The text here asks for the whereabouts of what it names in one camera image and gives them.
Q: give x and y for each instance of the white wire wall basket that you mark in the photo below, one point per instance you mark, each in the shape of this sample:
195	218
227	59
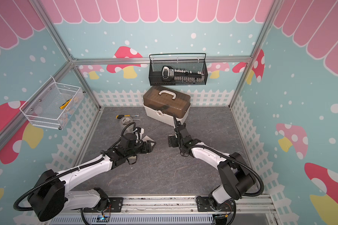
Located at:
43	108

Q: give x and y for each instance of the yellow utility knife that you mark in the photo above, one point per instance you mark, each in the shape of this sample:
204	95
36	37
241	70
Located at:
63	106

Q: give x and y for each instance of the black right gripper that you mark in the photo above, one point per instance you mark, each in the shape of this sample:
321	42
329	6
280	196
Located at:
171	140

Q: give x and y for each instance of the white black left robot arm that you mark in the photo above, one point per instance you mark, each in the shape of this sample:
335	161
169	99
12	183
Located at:
53	192

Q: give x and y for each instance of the clear packing tape roll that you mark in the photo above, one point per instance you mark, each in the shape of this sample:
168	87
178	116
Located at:
123	122

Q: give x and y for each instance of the yellow black handled screwdriver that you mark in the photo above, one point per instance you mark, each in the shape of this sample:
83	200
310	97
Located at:
122	116

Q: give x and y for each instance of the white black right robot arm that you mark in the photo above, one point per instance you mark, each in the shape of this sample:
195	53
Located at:
237	178

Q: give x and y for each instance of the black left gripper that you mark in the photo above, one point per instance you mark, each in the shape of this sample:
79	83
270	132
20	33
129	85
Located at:
149	149

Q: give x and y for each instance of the white storage box brown lid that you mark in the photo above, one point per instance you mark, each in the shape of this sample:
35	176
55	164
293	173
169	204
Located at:
163	104

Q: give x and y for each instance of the cream drawer-style jewelry box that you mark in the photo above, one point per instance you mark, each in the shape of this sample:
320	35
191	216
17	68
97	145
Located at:
147	138

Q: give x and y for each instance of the cream square gift box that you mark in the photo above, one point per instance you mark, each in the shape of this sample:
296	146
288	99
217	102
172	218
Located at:
132	160

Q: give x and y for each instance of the socket wrench set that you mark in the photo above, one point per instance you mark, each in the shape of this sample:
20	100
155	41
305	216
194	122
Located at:
181	76

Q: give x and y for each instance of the black wire wall basket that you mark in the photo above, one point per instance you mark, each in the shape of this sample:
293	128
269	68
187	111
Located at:
184	61

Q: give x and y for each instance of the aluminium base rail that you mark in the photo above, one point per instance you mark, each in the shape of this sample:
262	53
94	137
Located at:
174	210

